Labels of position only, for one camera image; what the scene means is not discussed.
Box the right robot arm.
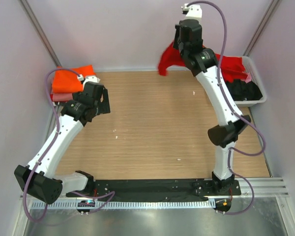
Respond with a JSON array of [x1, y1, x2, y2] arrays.
[[174, 19, 251, 195]]

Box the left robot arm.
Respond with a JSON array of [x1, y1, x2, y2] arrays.
[[14, 82, 110, 205]]

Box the folded orange t shirt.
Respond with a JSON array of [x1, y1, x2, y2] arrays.
[[52, 65, 96, 93]]

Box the black t shirt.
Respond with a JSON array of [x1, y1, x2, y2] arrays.
[[226, 80, 263, 101]]

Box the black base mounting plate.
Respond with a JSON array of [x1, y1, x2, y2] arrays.
[[78, 178, 241, 199]]

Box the white plastic laundry basket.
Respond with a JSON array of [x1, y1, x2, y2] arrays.
[[235, 56, 267, 107]]

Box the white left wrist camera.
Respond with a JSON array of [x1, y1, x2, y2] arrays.
[[77, 74, 100, 85]]

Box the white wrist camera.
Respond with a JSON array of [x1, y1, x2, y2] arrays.
[[77, 74, 100, 85], [181, 3, 203, 23]]

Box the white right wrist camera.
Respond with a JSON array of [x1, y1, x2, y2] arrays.
[[181, 3, 203, 23]]

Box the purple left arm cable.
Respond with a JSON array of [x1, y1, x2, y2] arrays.
[[22, 68, 83, 226]]

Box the slotted white cable duct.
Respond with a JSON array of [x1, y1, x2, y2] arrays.
[[29, 199, 216, 210]]

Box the aluminium rail frame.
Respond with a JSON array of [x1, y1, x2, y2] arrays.
[[236, 177, 290, 198]]

